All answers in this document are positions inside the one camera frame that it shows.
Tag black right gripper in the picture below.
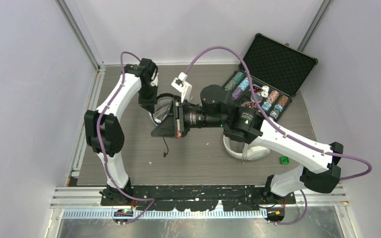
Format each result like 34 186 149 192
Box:
151 100 225 138

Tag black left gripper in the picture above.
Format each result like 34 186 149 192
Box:
138 83 158 114

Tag small white headphones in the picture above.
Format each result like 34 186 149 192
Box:
149 108 171 126

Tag large white grey headphones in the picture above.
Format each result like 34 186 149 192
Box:
223 135 270 161

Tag grey headphone cable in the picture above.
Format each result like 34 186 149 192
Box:
241 143 254 162

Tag black headphones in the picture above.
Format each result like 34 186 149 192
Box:
155 93 181 111

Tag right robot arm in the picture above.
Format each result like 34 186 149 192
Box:
151 85 341 204

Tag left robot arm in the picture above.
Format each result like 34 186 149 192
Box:
84 58 158 205

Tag green lego brick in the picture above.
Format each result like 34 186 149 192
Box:
280 156 290 165

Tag black poker chip case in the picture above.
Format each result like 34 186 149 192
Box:
223 33 318 121

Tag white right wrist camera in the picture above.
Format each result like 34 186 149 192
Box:
171 72 192 103

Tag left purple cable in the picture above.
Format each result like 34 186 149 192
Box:
95 51 157 224

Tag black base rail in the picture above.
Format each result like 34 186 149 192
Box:
99 185 296 212

